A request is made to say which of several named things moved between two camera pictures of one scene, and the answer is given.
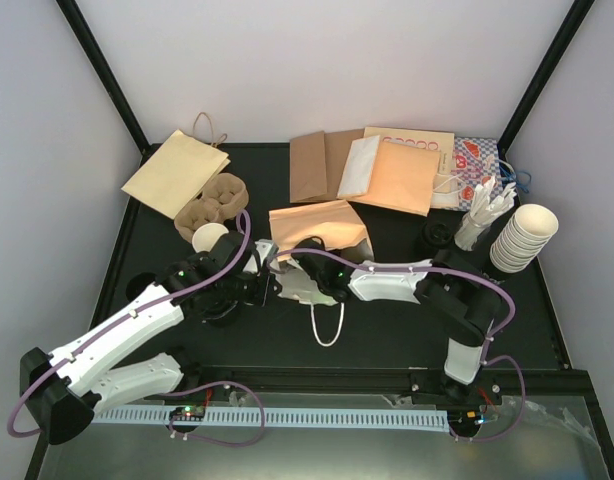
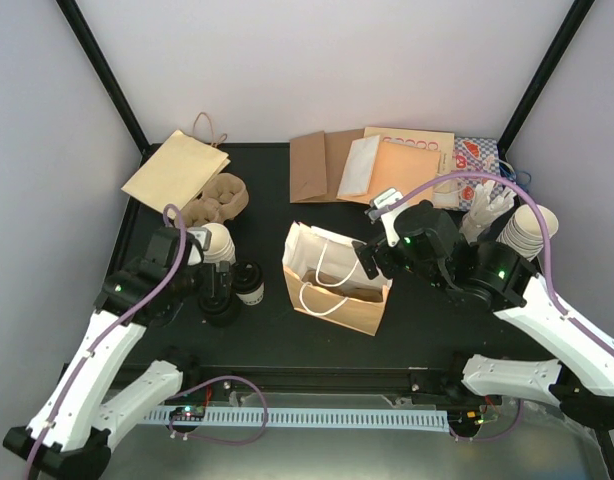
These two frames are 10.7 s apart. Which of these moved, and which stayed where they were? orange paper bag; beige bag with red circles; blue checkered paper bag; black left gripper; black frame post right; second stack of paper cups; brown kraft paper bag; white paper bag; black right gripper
Moved: black right gripper; black left gripper; orange paper bag
Stayed: blue checkered paper bag; black frame post right; white paper bag; brown kraft paper bag; second stack of paper cups; beige bag with red circles
